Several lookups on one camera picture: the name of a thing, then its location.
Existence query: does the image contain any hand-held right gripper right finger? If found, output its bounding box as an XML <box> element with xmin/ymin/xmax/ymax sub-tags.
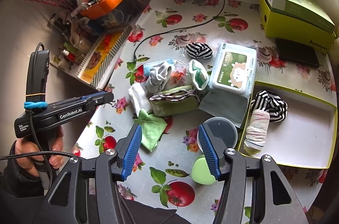
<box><xmin>197</xmin><ymin>124</ymin><xmax>309</xmax><ymax>224</ymax></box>

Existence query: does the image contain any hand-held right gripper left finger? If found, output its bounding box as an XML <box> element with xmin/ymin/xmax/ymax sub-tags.
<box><xmin>33</xmin><ymin>123</ymin><xmax>143</xmax><ymax>224</ymax></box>

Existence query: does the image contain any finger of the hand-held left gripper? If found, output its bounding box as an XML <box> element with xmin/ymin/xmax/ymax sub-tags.
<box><xmin>79</xmin><ymin>91</ymin><xmax>115</xmax><ymax>109</ymax></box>

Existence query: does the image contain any green cloth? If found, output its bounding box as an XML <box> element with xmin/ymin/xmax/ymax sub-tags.
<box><xmin>134</xmin><ymin>109</ymin><xmax>168</xmax><ymax>152</ymax></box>

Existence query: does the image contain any person's left forearm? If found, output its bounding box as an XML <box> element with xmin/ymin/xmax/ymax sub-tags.
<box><xmin>0</xmin><ymin>142</ymin><xmax>49</xmax><ymax>224</ymax></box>

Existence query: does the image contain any person's left hand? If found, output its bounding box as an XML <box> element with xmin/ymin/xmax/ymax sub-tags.
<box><xmin>14</xmin><ymin>125</ymin><xmax>65</xmax><ymax>170</ymax></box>

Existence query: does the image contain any light green case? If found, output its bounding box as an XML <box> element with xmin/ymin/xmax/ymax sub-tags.
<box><xmin>191</xmin><ymin>154</ymin><xmax>216</xmax><ymax>185</ymax></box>

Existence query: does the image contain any round container with grey lid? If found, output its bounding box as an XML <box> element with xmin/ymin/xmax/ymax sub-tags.
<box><xmin>197</xmin><ymin>117</ymin><xmax>238</xmax><ymax>153</ymax></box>

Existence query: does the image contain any tomato print tablecloth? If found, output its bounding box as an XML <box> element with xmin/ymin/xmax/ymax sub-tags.
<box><xmin>71</xmin><ymin>0</ymin><xmax>339</xmax><ymax>224</ymax></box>

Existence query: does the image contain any white towel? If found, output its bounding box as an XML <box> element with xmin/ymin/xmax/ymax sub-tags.
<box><xmin>128</xmin><ymin>83</ymin><xmax>153</xmax><ymax>118</ymax></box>

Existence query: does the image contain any yellow striped box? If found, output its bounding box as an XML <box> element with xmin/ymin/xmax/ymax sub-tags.
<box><xmin>77</xmin><ymin>25</ymin><xmax>133</xmax><ymax>85</ymax></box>

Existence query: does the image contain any grey cloth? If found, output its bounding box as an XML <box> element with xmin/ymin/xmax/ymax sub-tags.
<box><xmin>198</xmin><ymin>88</ymin><xmax>252</xmax><ymax>128</ymax></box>

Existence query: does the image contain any white red-striped sock roll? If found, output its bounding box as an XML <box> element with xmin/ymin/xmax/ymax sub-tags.
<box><xmin>244</xmin><ymin>108</ymin><xmax>271</xmax><ymax>152</ymax></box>

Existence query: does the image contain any blue face mask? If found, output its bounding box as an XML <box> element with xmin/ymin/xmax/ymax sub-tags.
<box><xmin>143</xmin><ymin>59</ymin><xmax>176</xmax><ymax>77</ymax></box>

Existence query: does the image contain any cluster of small bottles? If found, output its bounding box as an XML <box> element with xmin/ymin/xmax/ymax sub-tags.
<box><xmin>48</xmin><ymin>9</ymin><xmax>90</xmax><ymax>68</ymax></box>

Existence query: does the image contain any grey sock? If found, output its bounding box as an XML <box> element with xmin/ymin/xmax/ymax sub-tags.
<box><xmin>145</xmin><ymin>61</ymin><xmax>174</xmax><ymax>94</ymax></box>

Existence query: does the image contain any green and white sock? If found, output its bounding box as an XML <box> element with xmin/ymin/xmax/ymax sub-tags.
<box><xmin>189</xmin><ymin>59</ymin><xmax>211</xmax><ymax>92</ymax></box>

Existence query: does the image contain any black and white striped cloth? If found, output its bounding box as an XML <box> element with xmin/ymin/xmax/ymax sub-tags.
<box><xmin>250</xmin><ymin>90</ymin><xmax>289</xmax><ymax>122</ymax></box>

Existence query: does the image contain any orange print plastic bag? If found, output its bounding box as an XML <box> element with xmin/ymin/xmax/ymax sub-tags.
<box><xmin>169</xmin><ymin>60</ymin><xmax>192</xmax><ymax>88</ymax></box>

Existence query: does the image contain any wet wipes pack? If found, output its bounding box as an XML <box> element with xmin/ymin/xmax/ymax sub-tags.
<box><xmin>209</xmin><ymin>42</ymin><xmax>257</xmax><ymax>97</ymax></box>

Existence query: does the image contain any yellow-green box lid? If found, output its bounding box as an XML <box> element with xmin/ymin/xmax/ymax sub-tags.
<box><xmin>237</xmin><ymin>80</ymin><xmax>339</xmax><ymax>169</ymax></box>

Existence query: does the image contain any striped sock ball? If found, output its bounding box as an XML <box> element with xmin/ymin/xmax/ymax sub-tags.
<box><xmin>185</xmin><ymin>42</ymin><xmax>213</xmax><ymax>59</ymax></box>

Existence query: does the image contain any black notebook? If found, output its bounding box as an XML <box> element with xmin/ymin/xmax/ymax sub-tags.
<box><xmin>275</xmin><ymin>38</ymin><xmax>320</xmax><ymax>68</ymax></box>

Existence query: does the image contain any yellow cardboard box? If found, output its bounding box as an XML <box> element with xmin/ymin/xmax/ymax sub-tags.
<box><xmin>259</xmin><ymin>0</ymin><xmax>337</xmax><ymax>48</ymax></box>

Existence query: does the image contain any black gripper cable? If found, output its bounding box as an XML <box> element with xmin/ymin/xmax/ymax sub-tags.
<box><xmin>0</xmin><ymin>150</ymin><xmax>88</xmax><ymax>161</ymax></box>

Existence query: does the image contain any black charging cable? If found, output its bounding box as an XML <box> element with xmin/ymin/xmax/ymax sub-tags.
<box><xmin>134</xmin><ymin>0</ymin><xmax>225</xmax><ymax>61</ymax></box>

